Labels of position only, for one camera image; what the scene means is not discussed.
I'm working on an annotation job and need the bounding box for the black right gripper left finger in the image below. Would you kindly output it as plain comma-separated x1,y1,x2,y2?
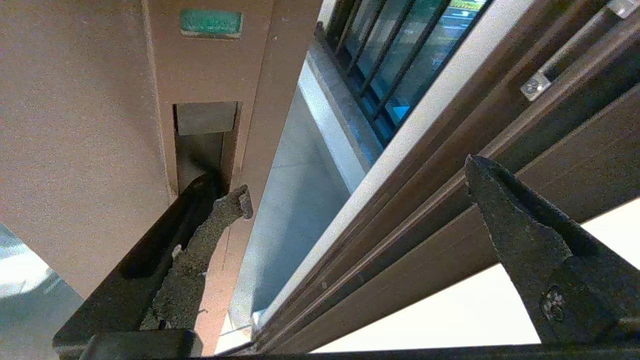
52,172,254,351

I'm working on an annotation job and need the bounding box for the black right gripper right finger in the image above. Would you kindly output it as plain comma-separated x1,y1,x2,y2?
464,155,640,345

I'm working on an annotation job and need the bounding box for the dark brown door jamb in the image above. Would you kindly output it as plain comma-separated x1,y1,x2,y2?
252,0,640,355

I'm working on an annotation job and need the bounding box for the dark stone window sill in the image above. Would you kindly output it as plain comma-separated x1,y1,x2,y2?
305,42,378,178

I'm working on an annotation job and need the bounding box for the black metal balcony railing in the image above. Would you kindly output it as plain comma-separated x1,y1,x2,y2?
315,0,493,148

